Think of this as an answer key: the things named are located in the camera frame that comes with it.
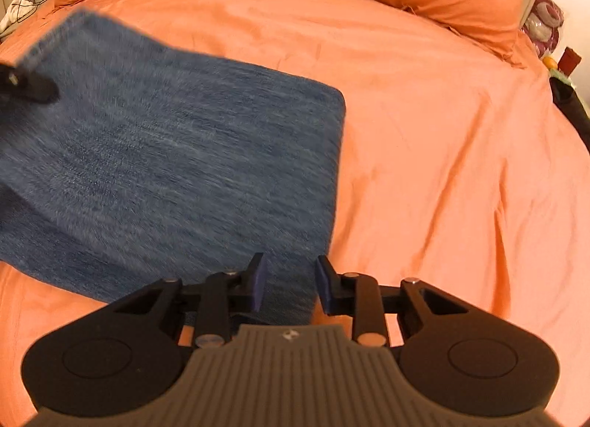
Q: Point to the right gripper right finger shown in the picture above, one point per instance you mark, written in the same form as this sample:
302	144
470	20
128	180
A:
453	353

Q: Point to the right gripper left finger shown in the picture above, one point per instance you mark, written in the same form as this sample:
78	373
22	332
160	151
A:
131	351

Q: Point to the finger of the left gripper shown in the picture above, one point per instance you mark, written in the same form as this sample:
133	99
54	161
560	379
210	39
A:
27	85

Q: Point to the blue denim jeans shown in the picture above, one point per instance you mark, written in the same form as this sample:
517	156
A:
161	163

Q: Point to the white cloth on nightstand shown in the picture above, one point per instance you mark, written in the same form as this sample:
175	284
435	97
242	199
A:
16	11

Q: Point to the orange bed sheet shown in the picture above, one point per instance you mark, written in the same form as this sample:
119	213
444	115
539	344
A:
456	167

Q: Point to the red box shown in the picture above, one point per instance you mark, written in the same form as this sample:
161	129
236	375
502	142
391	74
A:
569	61

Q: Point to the pink plush toy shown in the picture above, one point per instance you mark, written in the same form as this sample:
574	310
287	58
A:
543	25

